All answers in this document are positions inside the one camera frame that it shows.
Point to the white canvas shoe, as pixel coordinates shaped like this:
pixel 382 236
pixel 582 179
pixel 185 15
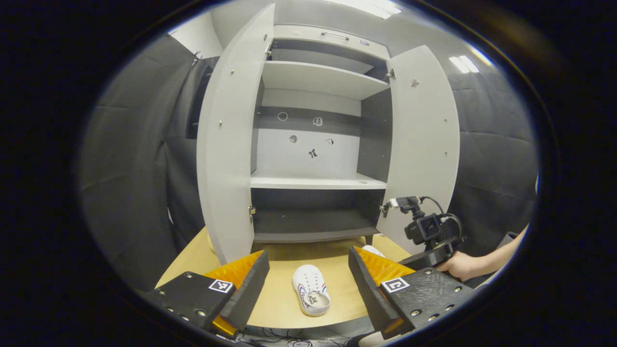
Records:
pixel 308 282
pixel 373 250

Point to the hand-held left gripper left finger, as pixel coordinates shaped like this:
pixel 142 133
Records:
pixel 248 294

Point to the black backdrop cloth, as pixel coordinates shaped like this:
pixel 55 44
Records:
pixel 135 168

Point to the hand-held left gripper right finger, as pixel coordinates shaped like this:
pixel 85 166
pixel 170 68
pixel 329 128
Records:
pixel 368 294

